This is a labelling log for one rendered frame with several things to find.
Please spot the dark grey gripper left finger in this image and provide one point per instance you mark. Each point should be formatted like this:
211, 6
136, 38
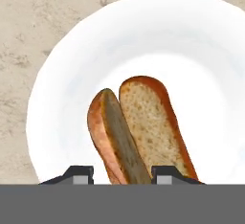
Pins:
78, 174

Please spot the white round plate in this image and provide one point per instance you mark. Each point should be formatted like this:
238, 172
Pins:
178, 42

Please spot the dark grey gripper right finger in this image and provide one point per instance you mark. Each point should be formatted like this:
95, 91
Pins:
166, 174

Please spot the split brown hot dog bun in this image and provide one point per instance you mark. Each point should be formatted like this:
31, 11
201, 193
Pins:
140, 129

